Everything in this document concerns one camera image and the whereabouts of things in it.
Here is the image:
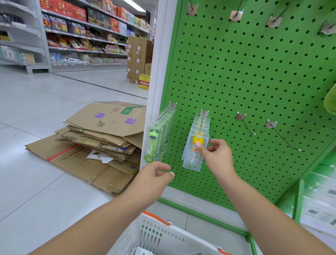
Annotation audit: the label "white orange shopping basket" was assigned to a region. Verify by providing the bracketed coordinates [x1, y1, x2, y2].
[107, 210, 234, 255]

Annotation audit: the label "person's right hand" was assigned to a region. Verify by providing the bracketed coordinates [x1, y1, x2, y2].
[194, 139, 237, 182]

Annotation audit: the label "ceiling light strip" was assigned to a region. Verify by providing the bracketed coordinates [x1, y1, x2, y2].
[123, 0, 147, 12]

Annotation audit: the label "clear yellow cartoon toothbrush box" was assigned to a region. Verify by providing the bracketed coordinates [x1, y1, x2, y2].
[182, 129, 210, 172]

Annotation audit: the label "green pegboard display rack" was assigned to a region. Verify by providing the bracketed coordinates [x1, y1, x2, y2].
[157, 0, 336, 255]

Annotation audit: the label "person's right forearm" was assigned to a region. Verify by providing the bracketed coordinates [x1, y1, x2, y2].
[220, 173, 336, 255]

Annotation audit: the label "person's left forearm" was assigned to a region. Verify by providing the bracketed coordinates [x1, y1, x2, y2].
[29, 194, 153, 255]

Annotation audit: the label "white endcap shelf unit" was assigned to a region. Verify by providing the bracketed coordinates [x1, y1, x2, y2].
[0, 0, 53, 74]

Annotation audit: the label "red yellow carton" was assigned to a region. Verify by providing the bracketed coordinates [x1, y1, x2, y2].
[138, 74, 151, 90]

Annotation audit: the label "bundle of clear kids toothbrushes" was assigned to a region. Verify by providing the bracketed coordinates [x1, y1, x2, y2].
[143, 102, 177, 164]

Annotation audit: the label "row of green pink packs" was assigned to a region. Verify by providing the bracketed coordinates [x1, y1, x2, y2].
[323, 81, 336, 116]

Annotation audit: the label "pile of flattened cardboard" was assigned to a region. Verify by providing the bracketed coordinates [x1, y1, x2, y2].
[25, 101, 148, 195]

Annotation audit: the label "stack of brown cartons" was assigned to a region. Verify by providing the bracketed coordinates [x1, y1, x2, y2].
[126, 36, 154, 84]

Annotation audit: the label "stocked store shelves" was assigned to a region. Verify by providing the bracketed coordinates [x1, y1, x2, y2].
[39, 0, 153, 66]

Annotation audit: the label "bundle of cartoon toothbrush boxes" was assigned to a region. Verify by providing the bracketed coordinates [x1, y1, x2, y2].
[182, 110, 211, 172]

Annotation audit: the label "person's left hand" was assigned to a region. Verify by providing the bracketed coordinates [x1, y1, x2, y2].
[126, 160, 175, 209]

